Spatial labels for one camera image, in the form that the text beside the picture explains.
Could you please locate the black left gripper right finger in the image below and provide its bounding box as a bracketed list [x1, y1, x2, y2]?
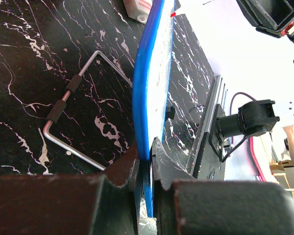
[151, 138, 294, 235]

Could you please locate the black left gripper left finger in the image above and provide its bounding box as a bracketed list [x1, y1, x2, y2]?
[0, 146, 140, 235]

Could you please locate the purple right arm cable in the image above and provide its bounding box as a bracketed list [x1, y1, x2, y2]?
[229, 92, 258, 147]

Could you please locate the metal wire whiteboard stand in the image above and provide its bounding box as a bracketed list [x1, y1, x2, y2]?
[43, 50, 134, 171]

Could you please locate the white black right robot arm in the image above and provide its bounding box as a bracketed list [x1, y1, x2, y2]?
[211, 0, 294, 138]

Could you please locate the white whiteboard blue frame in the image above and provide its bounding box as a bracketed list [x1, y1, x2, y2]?
[132, 0, 175, 218]

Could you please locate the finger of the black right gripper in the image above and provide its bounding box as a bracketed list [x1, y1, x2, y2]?
[237, 0, 294, 38]

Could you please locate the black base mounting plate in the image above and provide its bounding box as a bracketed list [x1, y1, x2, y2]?
[191, 104, 225, 181]

